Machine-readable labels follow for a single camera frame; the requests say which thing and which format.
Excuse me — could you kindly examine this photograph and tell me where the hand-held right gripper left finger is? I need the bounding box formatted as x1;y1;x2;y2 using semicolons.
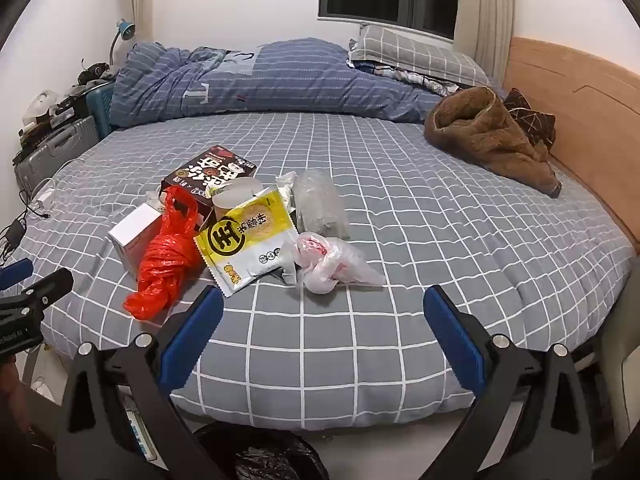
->
56;286;224;480

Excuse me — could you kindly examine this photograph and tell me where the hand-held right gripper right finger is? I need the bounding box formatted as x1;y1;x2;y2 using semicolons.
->
423;285;593;480

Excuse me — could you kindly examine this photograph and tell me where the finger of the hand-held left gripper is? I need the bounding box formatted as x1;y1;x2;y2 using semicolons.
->
0;267;74;313
0;258;34;291

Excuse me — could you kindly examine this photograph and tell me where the red plastic bag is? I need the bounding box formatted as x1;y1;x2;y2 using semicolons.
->
123;185;203;321

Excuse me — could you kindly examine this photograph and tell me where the yellow snack packet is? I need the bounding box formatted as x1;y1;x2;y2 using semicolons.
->
194;186;300;298

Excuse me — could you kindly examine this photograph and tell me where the small white box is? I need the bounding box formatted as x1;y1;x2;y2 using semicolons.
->
107;203;163;276

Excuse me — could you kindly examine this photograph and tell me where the cream paper cup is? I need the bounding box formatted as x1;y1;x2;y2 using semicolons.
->
212;177;266;221

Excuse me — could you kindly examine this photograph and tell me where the white plastic bag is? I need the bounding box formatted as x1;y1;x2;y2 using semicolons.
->
282;231;386;295

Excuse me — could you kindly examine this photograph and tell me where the trash bin with black liner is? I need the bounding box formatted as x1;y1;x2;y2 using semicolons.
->
192;422;331;480

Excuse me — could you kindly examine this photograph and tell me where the brown snack box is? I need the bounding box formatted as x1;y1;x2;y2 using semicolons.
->
161;145;261;221

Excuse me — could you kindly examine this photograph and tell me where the clear bubble wrap bag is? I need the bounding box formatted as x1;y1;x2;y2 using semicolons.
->
292;169;351;238

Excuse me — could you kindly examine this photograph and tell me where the black power adapter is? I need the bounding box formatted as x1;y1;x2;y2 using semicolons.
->
2;219;26;253

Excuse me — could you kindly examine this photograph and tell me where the white charger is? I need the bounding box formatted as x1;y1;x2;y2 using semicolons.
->
30;187;57;211

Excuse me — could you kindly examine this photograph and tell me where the grey checked bed sheet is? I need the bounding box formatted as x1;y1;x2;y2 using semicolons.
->
15;110;638;431

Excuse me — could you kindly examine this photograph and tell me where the white remote control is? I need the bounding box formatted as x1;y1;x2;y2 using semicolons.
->
120;395;161;466

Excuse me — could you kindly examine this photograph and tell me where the grey suitcase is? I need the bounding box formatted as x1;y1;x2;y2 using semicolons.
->
14;115;101;193

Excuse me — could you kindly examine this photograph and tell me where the white appliance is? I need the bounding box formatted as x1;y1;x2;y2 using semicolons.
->
22;89;62;128

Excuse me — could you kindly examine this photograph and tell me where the teal suitcase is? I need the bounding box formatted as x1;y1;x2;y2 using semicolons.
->
86;80;118;141

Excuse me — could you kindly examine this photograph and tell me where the brown fleece garment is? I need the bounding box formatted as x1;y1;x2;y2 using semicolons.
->
424;86;563;198

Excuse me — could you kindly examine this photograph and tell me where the black headset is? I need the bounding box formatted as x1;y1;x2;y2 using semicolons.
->
77;61;112;86

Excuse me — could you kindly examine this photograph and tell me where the navy printed pillow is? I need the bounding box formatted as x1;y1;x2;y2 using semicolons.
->
352;62;466;98

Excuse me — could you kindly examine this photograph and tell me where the wooden headboard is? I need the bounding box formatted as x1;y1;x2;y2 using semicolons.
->
502;36;640;253

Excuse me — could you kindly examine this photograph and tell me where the blue desk lamp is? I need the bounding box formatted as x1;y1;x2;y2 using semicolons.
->
107;19;136;68

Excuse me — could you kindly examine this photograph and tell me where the blue striped duvet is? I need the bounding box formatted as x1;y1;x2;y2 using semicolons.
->
109;37;451;128

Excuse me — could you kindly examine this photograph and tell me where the grey checked pillow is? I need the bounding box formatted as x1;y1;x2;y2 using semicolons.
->
347;24;493;88

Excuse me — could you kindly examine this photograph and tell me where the cream curtain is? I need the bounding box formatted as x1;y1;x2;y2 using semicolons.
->
125;0;161;46
452;0;516;78

